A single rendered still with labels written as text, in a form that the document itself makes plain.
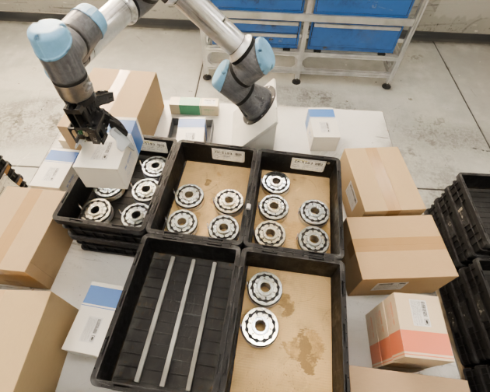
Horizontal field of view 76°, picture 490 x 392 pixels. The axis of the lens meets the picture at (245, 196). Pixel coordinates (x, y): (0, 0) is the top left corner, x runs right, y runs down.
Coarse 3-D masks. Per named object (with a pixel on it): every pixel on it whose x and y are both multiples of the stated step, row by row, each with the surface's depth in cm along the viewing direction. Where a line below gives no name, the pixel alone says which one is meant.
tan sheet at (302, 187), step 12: (300, 180) 120; (312, 180) 120; (324, 180) 120; (288, 192) 117; (300, 192) 117; (312, 192) 117; (324, 192) 117; (288, 204) 114; (300, 204) 114; (288, 216) 111; (288, 228) 108; (300, 228) 108; (324, 228) 108; (252, 240) 105; (288, 240) 105; (312, 240) 105
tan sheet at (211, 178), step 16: (192, 176) 120; (208, 176) 120; (224, 176) 121; (240, 176) 121; (208, 192) 116; (240, 192) 116; (176, 208) 112; (208, 208) 112; (208, 224) 108; (240, 224) 108
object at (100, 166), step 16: (128, 128) 91; (112, 144) 88; (80, 160) 84; (96, 160) 84; (112, 160) 84; (128, 160) 89; (80, 176) 86; (96, 176) 85; (112, 176) 85; (128, 176) 90
